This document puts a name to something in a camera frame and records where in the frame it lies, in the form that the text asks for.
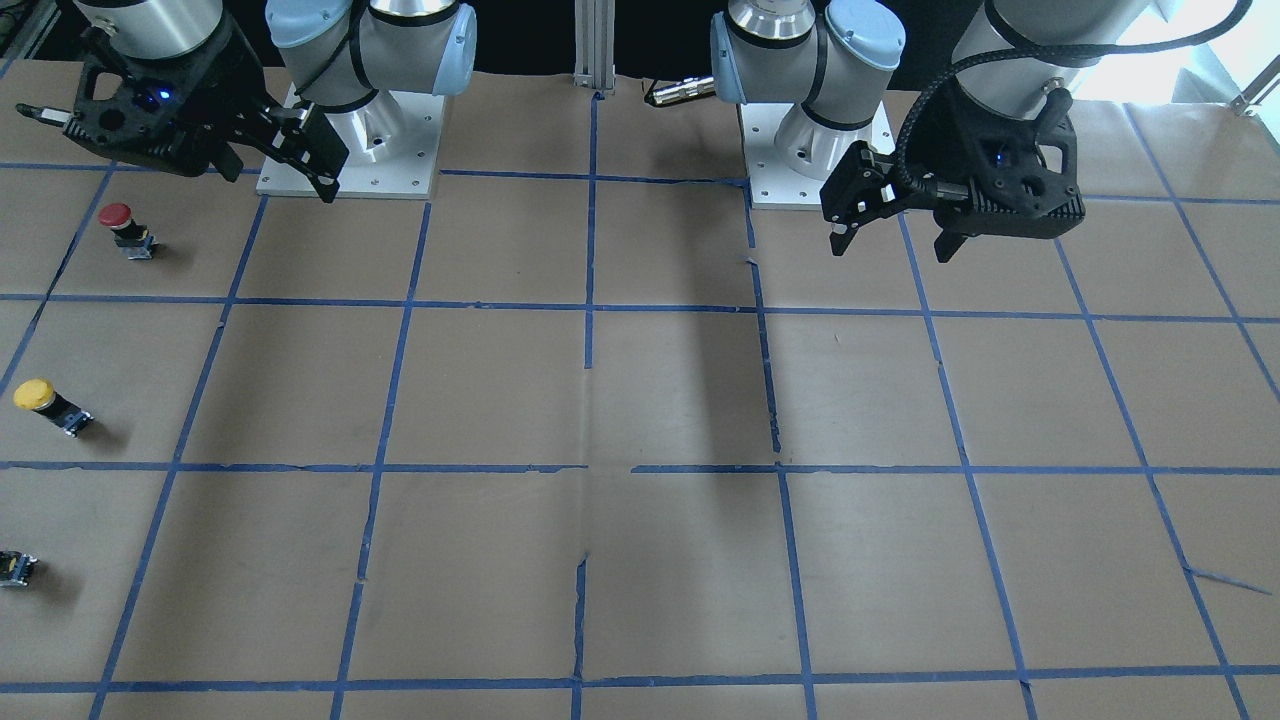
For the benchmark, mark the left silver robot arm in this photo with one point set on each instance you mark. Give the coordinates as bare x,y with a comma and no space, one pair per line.
836,64

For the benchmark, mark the yellow push button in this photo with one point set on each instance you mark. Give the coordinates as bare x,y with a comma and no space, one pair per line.
40,396

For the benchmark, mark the green push button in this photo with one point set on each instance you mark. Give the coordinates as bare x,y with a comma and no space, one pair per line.
17,568

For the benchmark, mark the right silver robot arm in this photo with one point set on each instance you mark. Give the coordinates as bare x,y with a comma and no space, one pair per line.
340,54

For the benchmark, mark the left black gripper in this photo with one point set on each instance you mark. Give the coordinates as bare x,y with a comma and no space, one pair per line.
928,150

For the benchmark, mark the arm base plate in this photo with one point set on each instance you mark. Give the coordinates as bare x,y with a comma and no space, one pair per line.
789,156
393,146

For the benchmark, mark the red push button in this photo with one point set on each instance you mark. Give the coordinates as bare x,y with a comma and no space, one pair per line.
135,241

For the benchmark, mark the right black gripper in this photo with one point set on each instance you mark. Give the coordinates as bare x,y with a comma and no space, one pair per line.
228,92

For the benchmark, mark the aluminium frame post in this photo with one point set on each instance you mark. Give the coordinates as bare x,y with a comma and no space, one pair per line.
595,42

